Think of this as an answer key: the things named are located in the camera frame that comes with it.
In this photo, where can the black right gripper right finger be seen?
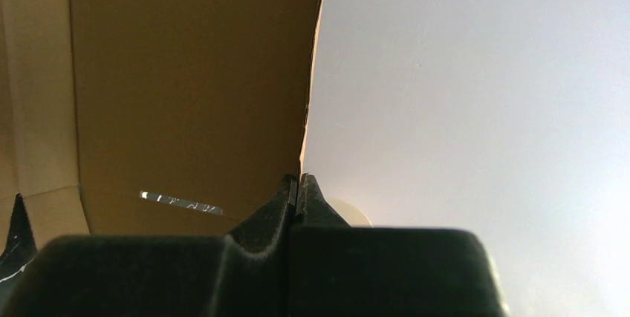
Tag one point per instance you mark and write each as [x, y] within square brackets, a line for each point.
[340, 270]

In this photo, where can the brown cardboard box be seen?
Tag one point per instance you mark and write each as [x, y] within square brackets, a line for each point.
[151, 117]

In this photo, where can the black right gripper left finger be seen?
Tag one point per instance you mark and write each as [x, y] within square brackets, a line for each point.
[241, 273]

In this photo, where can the white cylindrical container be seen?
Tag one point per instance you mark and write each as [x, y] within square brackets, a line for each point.
[349, 213]

